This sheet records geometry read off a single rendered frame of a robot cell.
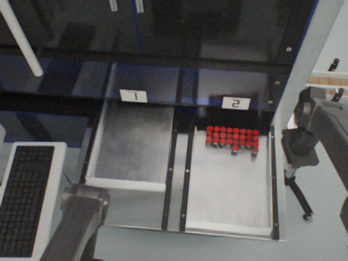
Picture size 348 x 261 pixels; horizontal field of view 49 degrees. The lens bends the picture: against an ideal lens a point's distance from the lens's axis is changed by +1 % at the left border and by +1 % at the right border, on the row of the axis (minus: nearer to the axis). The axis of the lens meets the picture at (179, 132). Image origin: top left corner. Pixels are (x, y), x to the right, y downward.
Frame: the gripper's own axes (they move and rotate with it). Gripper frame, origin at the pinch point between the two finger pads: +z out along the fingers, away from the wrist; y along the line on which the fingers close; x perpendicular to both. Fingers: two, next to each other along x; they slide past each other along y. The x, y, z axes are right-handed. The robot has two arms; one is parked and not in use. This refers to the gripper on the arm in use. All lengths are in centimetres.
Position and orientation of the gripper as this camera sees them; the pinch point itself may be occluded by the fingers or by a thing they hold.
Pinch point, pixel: (291, 161)
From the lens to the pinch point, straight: 104.7
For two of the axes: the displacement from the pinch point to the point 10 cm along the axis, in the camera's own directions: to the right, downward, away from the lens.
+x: -9.9, 1.3, -0.6
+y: -1.4, -8.7, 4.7
